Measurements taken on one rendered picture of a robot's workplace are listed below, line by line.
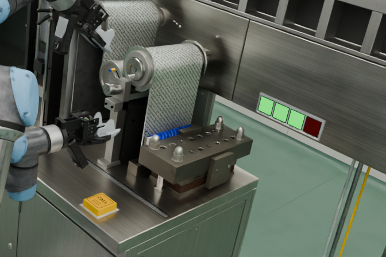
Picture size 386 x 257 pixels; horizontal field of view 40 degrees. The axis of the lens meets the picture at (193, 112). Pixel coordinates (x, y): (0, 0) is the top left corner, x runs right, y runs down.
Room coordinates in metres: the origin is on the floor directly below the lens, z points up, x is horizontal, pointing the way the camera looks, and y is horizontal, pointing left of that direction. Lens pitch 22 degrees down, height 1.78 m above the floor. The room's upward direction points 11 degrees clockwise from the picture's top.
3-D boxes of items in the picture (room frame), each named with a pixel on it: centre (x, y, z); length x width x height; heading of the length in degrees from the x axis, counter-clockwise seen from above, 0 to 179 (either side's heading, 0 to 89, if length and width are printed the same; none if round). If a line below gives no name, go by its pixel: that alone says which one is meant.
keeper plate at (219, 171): (1.57, -0.13, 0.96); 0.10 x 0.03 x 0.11; 142
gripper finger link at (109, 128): (1.41, 0.23, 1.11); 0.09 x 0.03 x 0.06; 133
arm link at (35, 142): (1.22, 0.42, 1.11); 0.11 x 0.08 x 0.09; 142
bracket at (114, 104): (1.58, 0.25, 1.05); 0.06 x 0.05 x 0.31; 142
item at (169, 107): (1.66, 0.07, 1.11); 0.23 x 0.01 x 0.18; 142
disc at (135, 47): (1.60, 0.20, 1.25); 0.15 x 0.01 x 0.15; 52
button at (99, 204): (1.31, 0.22, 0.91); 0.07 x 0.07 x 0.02; 52
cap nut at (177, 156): (1.46, 0.02, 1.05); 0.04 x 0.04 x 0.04
